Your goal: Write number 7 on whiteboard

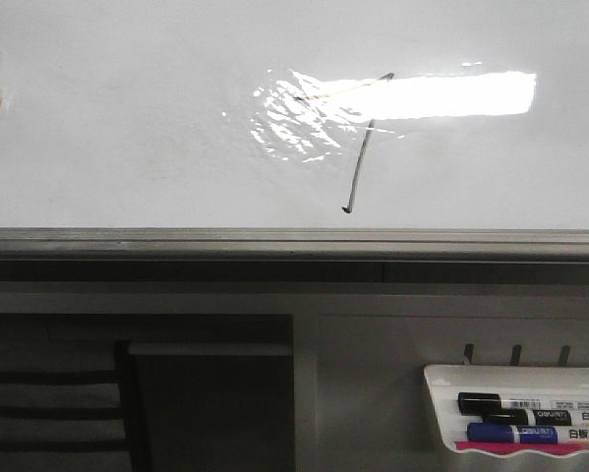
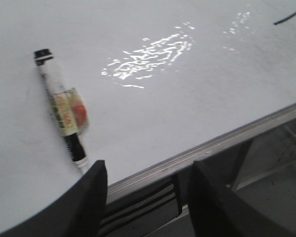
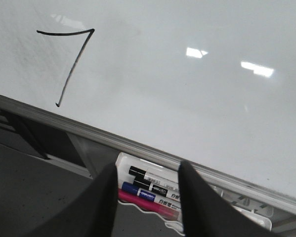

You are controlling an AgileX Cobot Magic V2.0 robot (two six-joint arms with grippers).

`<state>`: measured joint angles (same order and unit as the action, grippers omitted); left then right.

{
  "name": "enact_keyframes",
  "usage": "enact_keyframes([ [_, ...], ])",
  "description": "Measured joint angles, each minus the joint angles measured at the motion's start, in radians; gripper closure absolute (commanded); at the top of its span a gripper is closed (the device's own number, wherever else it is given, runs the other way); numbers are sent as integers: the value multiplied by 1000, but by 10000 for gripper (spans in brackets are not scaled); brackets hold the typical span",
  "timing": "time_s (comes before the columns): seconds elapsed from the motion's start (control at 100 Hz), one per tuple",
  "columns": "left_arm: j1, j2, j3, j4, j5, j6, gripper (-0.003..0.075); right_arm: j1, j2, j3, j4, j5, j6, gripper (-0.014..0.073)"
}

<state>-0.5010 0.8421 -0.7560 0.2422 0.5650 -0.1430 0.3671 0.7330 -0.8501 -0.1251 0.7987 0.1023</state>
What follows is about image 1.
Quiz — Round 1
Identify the black capped whiteboard marker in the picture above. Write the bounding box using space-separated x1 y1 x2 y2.
457 391 589 415

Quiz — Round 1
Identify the middle black wall hook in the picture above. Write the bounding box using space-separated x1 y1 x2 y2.
509 344 522 367

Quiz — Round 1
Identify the white marker tray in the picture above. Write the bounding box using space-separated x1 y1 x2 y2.
424 365 589 471

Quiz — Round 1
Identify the black wall hook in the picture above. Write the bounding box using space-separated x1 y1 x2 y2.
509 344 522 367
463 343 475 366
558 345 571 367

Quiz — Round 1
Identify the grey aluminium whiteboard frame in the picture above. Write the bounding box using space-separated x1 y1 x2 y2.
0 227 589 264

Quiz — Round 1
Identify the right black wall hook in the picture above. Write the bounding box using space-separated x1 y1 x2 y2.
558 345 571 367

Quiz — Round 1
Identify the white whiteboard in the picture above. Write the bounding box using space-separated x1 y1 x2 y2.
0 1 589 230

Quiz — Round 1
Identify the left black wall hook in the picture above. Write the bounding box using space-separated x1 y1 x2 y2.
463 343 475 366

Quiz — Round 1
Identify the pink item in tray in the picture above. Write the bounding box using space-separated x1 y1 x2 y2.
455 441 589 456

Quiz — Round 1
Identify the dark slatted chair back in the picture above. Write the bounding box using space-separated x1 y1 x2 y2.
0 340 153 471

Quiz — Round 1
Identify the blue whiteboard marker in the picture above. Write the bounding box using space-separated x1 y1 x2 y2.
466 423 589 444

